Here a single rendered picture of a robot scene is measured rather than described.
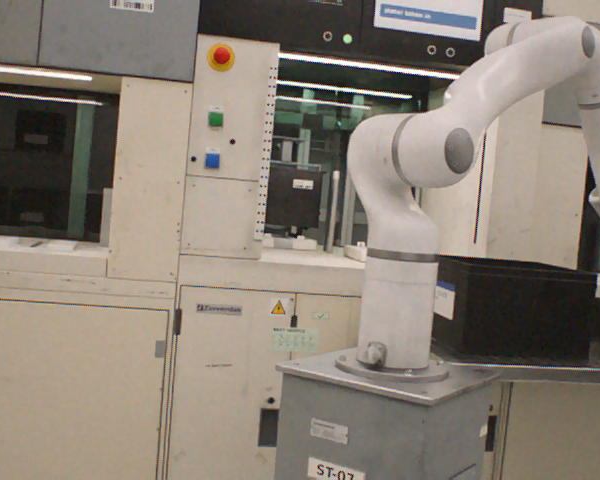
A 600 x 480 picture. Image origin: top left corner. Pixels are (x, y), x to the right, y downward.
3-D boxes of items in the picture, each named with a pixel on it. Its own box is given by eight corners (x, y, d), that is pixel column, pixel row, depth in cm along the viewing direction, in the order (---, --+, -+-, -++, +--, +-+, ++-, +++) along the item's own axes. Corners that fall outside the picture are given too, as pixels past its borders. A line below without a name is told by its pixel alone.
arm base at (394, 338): (417, 388, 124) (429, 266, 123) (312, 365, 134) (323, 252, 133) (466, 371, 139) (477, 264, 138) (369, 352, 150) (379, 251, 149)
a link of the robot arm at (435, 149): (380, 198, 139) (453, 204, 126) (354, 136, 134) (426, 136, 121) (541, 65, 162) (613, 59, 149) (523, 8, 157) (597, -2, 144)
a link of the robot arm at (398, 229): (401, 261, 127) (415, 107, 126) (326, 249, 142) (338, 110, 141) (453, 263, 135) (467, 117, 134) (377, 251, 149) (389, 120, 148)
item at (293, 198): (244, 235, 252) (253, 132, 251) (237, 231, 272) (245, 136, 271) (322, 241, 257) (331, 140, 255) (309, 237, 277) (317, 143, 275)
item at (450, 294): (416, 329, 184) (424, 253, 183) (530, 335, 189) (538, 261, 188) (461, 354, 157) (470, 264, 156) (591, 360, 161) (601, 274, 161)
